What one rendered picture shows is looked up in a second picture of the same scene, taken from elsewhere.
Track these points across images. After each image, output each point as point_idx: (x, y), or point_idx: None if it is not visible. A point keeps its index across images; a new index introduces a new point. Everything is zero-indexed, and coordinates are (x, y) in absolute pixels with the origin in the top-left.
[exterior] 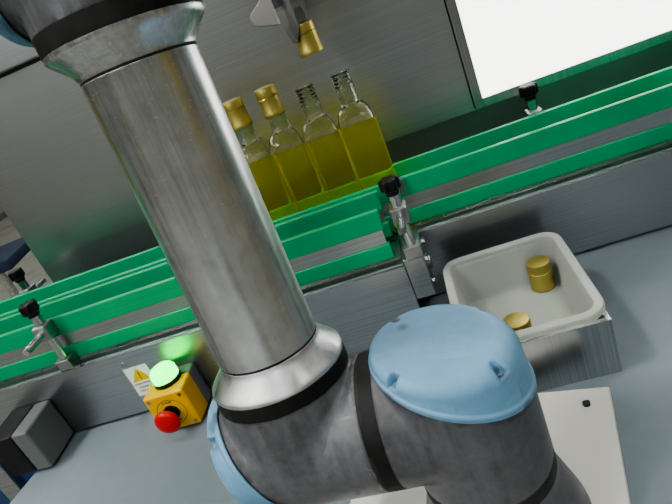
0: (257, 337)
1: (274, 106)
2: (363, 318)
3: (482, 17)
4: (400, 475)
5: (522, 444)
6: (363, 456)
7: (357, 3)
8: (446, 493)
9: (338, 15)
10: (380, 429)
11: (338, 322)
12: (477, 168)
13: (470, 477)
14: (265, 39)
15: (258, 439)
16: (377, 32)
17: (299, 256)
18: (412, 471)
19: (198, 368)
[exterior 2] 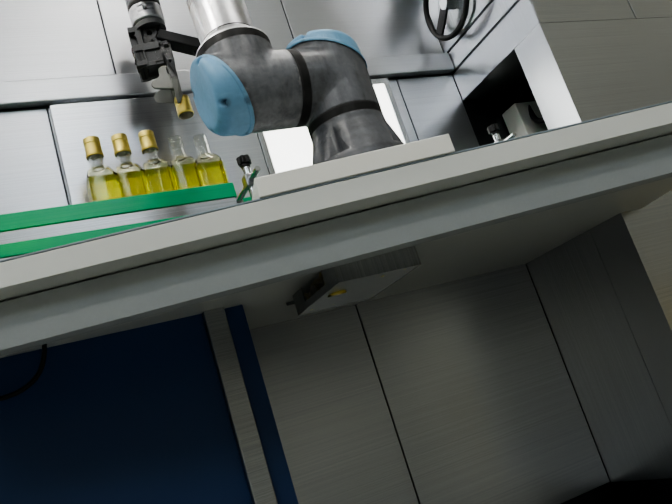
0: (237, 9)
1: (153, 141)
2: None
3: (283, 156)
4: (310, 70)
5: (366, 73)
6: (292, 58)
7: (204, 130)
8: (332, 94)
9: (191, 134)
10: (299, 51)
11: None
12: None
13: (345, 76)
14: (137, 136)
15: (235, 43)
16: (216, 149)
17: (171, 205)
18: (316, 68)
19: None
